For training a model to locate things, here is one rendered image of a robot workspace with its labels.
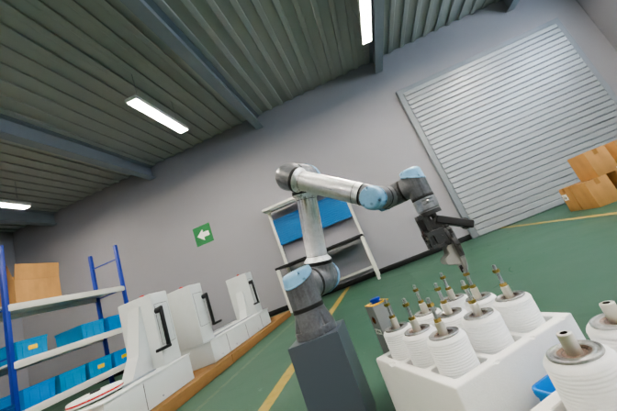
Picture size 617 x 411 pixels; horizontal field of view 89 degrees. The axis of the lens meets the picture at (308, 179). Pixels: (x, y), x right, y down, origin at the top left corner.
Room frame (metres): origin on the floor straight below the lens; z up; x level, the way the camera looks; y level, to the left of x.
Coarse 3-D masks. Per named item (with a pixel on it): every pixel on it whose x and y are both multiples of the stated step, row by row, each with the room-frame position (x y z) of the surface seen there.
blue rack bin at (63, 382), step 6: (84, 366) 4.48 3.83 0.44; (66, 372) 4.22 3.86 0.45; (72, 372) 4.29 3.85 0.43; (78, 372) 4.38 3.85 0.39; (84, 372) 4.48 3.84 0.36; (60, 378) 4.13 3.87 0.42; (66, 378) 4.21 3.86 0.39; (72, 378) 4.29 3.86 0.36; (78, 378) 4.37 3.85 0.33; (84, 378) 4.47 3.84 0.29; (60, 384) 4.13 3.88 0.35; (66, 384) 4.20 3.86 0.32; (72, 384) 4.28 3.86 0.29; (60, 390) 4.13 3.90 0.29
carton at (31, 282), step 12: (24, 264) 3.89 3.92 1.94; (36, 264) 4.05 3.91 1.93; (48, 264) 4.22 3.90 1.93; (24, 276) 3.89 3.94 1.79; (36, 276) 4.05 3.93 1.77; (48, 276) 4.22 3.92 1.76; (12, 288) 3.77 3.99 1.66; (24, 288) 3.88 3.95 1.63; (36, 288) 4.03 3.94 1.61; (48, 288) 4.20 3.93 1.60; (60, 288) 4.37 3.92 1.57; (0, 300) 3.78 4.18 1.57; (12, 300) 3.77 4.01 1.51; (24, 300) 3.87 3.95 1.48
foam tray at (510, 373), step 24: (528, 336) 0.86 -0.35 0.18; (552, 336) 0.87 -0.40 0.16; (576, 336) 0.89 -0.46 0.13; (384, 360) 1.08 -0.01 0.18; (408, 360) 1.01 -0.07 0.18; (480, 360) 0.86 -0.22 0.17; (504, 360) 0.81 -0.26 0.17; (528, 360) 0.83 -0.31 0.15; (408, 384) 0.97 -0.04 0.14; (432, 384) 0.84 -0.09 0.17; (456, 384) 0.77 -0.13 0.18; (480, 384) 0.78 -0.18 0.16; (504, 384) 0.80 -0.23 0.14; (528, 384) 0.82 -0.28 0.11; (408, 408) 1.03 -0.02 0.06; (432, 408) 0.89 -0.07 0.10; (456, 408) 0.79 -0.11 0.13; (480, 408) 0.77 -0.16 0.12; (504, 408) 0.79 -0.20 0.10; (528, 408) 0.81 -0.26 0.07
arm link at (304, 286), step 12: (288, 276) 1.16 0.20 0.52; (300, 276) 1.15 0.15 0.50; (312, 276) 1.19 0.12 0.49; (288, 288) 1.16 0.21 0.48; (300, 288) 1.15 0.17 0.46; (312, 288) 1.17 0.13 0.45; (324, 288) 1.24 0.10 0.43; (288, 300) 1.19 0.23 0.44; (300, 300) 1.15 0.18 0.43; (312, 300) 1.16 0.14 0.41
